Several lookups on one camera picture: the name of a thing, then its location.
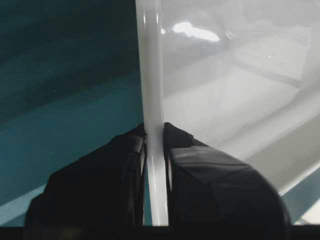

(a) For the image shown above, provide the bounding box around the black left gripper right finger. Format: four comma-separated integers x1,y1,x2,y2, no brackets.
163,122,291,240

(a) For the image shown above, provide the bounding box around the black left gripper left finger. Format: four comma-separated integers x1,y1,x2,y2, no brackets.
23,124,147,240

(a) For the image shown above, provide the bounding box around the white plastic case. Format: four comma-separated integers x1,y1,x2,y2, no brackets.
135,0,320,226

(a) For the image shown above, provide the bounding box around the teal table mat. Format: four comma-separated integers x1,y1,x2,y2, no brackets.
0,0,143,227

